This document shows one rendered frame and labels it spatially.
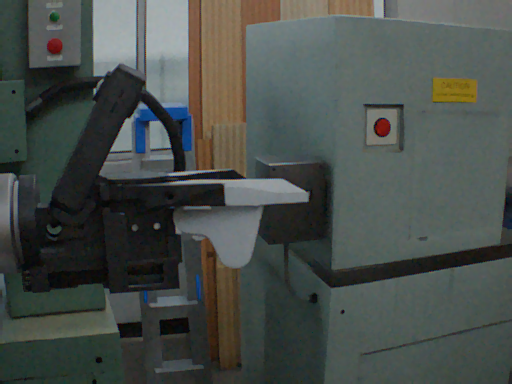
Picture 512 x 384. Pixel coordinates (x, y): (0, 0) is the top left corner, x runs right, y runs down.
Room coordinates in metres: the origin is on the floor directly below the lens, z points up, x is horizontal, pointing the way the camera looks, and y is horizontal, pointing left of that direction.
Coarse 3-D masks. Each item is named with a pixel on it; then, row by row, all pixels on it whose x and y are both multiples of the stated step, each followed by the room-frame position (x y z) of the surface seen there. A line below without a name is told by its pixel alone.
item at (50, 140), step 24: (0, 0) 1.10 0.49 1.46; (24, 0) 1.12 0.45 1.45; (0, 24) 1.10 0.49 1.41; (24, 24) 1.12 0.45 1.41; (0, 48) 1.10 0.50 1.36; (24, 48) 1.12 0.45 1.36; (24, 72) 1.12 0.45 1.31; (48, 72) 1.13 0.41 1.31; (72, 72) 1.15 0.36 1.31; (72, 96) 1.15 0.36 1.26; (48, 120) 1.13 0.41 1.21; (72, 120) 1.15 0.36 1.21; (48, 144) 1.13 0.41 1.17; (72, 144) 1.15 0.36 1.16; (0, 168) 1.10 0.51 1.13; (24, 168) 1.11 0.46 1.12; (48, 168) 1.13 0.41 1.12; (48, 192) 1.13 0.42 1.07; (72, 288) 1.14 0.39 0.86; (96, 288) 1.16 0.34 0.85; (24, 312) 1.10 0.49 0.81; (48, 312) 1.12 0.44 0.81; (72, 312) 1.14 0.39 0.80
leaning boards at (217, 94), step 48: (192, 0) 2.55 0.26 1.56; (240, 0) 2.59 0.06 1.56; (288, 0) 2.67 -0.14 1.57; (336, 0) 2.73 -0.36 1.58; (192, 48) 2.54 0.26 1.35; (240, 48) 2.57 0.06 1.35; (192, 96) 2.53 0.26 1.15; (240, 96) 2.56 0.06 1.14; (240, 144) 2.42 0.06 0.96; (240, 288) 2.39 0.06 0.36; (240, 336) 2.37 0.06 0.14
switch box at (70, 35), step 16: (32, 0) 1.07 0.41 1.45; (48, 0) 1.08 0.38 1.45; (64, 0) 1.09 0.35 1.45; (80, 0) 1.10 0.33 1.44; (32, 16) 1.07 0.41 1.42; (64, 16) 1.09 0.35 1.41; (32, 32) 1.07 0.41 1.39; (48, 32) 1.08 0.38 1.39; (64, 32) 1.09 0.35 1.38; (32, 48) 1.07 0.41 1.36; (64, 48) 1.09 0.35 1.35; (80, 48) 1.10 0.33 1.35; (32, 64) 1.07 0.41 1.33; (48, 64) 1.08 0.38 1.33; (64, 64) 1.09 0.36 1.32
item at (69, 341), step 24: (0, 288) 1.26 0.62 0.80; (0, 312) 1.12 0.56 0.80; (96, 312) 1.15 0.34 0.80; (0, 336) 1.01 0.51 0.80; (24, 336) 1.02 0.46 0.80; (48, 336) 1.02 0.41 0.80; (72, 336) 1.03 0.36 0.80; (96, 336) 1.05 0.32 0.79; (0, 360) 0.98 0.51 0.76; (24, 360) 1.00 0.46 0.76; (48, 360) 1.01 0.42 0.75; (72, 360) 1.03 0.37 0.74; (96, 360) 1.04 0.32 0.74; (120, 360) 1.06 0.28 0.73
